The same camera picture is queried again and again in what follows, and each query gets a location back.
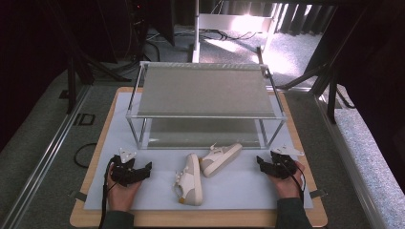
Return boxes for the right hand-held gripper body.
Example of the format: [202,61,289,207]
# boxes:
[262,144,306,179]

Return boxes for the person's right hand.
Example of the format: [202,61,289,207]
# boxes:
[267,160,307,200]

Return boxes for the black cable loop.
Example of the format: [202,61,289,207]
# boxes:
[74,142,98,170]

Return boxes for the person's left hand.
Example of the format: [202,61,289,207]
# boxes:
[106,163,143,213]

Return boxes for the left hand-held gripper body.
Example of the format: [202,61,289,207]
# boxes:
[109,147,146,188]

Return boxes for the white table mat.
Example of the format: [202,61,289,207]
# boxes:
[83,92,314,212]

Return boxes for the white metal stand frame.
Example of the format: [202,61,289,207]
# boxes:
[191,0,285,64]

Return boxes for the right hand-held gripper black cable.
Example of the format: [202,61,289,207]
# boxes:
[276,157,306,205]

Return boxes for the black floor cables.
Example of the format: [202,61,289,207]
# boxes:
[199,28,259,42]

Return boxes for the wooden table board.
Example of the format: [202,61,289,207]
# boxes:
[69,86,329,229]

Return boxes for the white and beige sneaker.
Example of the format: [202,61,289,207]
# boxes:
[199,142,244,178]
[172,153,203,206]

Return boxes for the black floor bracket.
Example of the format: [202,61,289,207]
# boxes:
[74,113,96,126]

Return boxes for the black metal stand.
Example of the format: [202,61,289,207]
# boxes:
[276,63,339,125]
[65,56,132,115]

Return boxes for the metal shoe rack grey shelves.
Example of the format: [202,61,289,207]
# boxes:
[125,60,288,151]

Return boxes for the aluminium floor rail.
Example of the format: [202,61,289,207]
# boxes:
[0,85,92,229]
[313,94,388,229]

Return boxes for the dark curtain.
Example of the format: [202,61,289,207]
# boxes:
[278,3,323,36]

